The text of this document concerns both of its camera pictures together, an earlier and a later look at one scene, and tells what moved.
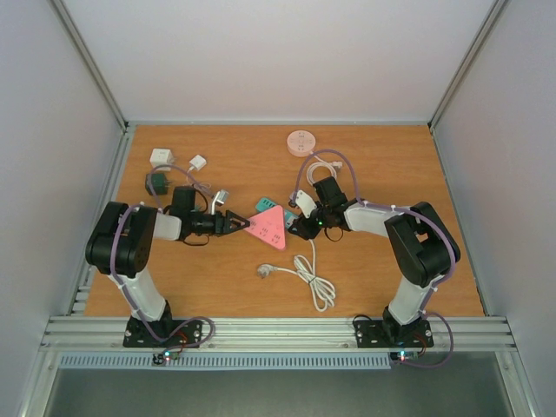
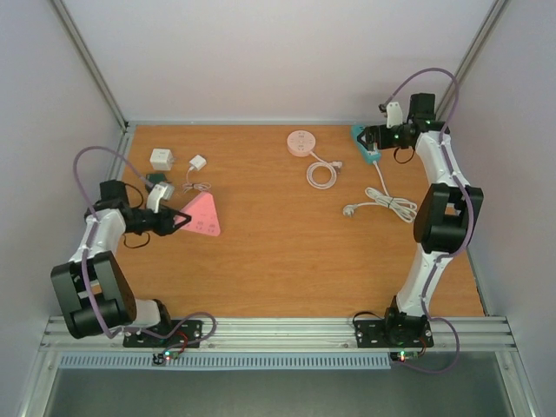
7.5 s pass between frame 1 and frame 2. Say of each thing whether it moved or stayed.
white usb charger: stayed
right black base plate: stayed
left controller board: stayed
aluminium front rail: stayed
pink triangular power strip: moved
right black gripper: moved
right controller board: stayed
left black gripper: moved
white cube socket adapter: stayed
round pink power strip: stayed
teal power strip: moved
